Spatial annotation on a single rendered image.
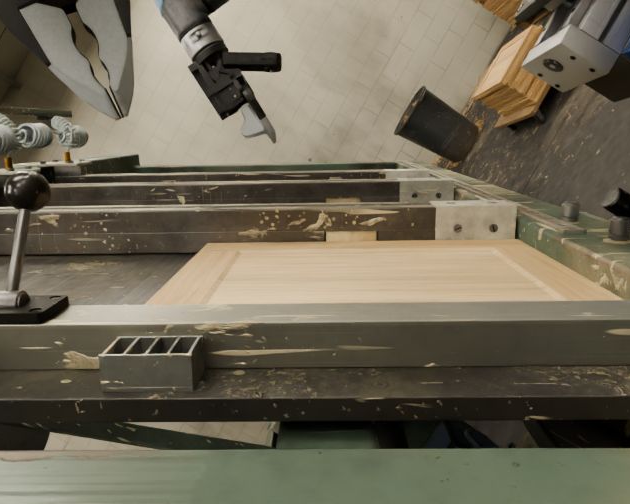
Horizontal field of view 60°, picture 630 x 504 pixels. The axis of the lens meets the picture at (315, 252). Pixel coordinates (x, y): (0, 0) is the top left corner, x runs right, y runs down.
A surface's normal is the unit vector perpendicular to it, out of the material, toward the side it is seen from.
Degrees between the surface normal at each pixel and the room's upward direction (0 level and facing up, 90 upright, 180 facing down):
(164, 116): 90
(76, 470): 59
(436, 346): 90
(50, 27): 100
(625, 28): 90
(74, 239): 90
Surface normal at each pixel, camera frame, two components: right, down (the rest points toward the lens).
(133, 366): -0.02, 0.19
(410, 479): -0.02, -0.97
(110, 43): 0.26, 0.07
